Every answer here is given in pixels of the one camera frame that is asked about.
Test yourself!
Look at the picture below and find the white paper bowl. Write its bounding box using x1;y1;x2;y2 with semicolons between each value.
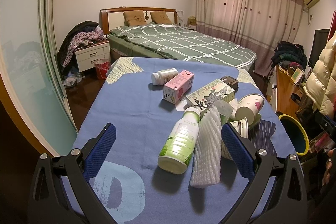
235;94;264;126

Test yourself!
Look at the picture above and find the green white drink bottle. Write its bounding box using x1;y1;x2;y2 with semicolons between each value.
158;107;201;174

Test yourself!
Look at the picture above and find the floral tea box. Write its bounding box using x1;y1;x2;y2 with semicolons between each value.
186;79;235;114

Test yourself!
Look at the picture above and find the yellow-rimmed trash bin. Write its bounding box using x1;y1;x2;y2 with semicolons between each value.
278;114;309;156

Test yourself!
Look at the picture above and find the person's right hand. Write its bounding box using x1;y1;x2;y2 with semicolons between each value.
322;148;335;186

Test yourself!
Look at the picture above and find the white foam fruit net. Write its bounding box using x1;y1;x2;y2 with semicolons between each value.
190;107;222;188

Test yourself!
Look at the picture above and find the small yogurt cup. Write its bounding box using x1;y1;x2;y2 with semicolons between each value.
231;118;249;139

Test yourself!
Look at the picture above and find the wooden desk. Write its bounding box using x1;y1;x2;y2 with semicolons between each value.
275;65;303;119

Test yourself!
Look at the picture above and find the blue patterned table cloth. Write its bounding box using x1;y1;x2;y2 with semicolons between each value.
61;57;297;224

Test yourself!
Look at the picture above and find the cream puffer jacket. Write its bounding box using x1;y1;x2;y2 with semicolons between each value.
303;34;336;118

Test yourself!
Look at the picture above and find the sliding glass wardrobe door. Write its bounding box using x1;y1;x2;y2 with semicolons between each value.
1;0;77;156

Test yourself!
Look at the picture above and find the red bucket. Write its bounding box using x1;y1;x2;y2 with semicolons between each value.
94;59;110;80

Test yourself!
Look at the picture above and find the white nightstand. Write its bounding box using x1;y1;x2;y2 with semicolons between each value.
75;40;111;72

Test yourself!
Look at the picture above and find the dark clothes heap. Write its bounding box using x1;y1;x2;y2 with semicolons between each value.
271;41;307;69

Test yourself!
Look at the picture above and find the white pill bottle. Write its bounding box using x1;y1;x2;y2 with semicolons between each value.
151;68;178;86

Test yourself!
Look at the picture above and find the pink milk carton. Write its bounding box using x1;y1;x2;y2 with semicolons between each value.
163;70;195;104

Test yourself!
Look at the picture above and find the pile of clothes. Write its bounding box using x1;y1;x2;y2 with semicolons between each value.
57;20;103;76

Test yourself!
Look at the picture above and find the black television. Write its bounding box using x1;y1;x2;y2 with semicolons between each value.
308;28;330;69

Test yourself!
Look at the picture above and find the wooden headboard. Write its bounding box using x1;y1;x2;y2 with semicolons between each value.
100;7;178;35

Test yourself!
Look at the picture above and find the bed with green quilt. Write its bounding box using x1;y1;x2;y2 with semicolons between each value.
109;23;257;72

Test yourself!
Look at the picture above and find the brown left pillow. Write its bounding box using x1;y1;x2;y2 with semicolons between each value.
123;10;147;27

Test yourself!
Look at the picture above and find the brown pillow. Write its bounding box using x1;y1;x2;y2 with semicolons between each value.
123;10;147;27
150;11;172;24

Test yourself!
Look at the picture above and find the pink striped curtain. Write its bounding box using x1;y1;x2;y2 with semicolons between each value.
196;0;303;76

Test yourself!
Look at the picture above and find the brown right pillow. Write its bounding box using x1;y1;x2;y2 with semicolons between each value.
150;11;172;24

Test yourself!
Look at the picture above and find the far bedside table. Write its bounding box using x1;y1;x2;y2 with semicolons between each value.
186;16;197;30

